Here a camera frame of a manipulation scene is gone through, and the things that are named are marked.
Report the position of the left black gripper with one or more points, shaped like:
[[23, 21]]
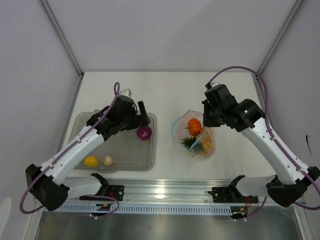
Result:
[[141, 119]]

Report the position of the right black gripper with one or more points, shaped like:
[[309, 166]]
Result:
[[207, 122]]

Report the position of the purple toy onion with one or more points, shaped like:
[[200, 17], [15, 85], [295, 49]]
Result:
[[144, 133]]

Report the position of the orange toy carrot pieces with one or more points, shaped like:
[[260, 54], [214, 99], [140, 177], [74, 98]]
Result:
[[205, 142]]

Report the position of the clear zip top bag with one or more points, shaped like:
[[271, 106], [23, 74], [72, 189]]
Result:
[[179, 131]]

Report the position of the orange toy pineapple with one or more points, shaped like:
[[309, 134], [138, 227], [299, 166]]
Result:
[[190, 144]]

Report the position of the beige toy garlic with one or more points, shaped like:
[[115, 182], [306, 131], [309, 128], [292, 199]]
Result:
[[108, 160]]

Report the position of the yellow toy lemon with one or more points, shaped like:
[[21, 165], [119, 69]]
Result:
[[91, 162]]

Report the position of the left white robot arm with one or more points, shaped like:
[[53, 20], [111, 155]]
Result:
[[47, 181]]

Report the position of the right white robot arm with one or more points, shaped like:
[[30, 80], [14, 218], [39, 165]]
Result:
[[292, 177]]

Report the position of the grey translucent plastic bin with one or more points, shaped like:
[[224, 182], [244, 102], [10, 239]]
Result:
[[130, 152]]

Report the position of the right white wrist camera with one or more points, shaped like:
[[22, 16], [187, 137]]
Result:
[[212, 84]]

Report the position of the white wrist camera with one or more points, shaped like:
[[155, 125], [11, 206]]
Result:
[[212, 84], [126, 92]]

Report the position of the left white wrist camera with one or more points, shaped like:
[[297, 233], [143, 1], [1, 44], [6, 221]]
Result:
[[126, 92]]

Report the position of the aluminium front rail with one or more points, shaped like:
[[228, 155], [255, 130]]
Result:
[[166, 191]]

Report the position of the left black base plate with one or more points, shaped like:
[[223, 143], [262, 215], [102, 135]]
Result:
[[110, 193]]

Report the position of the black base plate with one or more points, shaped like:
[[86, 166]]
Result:
[[110, 193], [222, 196]]

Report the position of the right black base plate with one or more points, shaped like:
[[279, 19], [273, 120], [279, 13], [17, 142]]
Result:
[[222, 196]]

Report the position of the white slotted cable duct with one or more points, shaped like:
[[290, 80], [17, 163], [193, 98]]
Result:
[[130, 208]]

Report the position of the right aluminium frame post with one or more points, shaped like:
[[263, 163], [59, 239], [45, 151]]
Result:
[[281, 35]]

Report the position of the aluminium frame post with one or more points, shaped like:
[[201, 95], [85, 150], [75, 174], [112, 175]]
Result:
[[281, 35], [50, 15]]

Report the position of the left aluminium frame post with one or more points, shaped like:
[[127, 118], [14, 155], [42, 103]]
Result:
[[50, 15]]

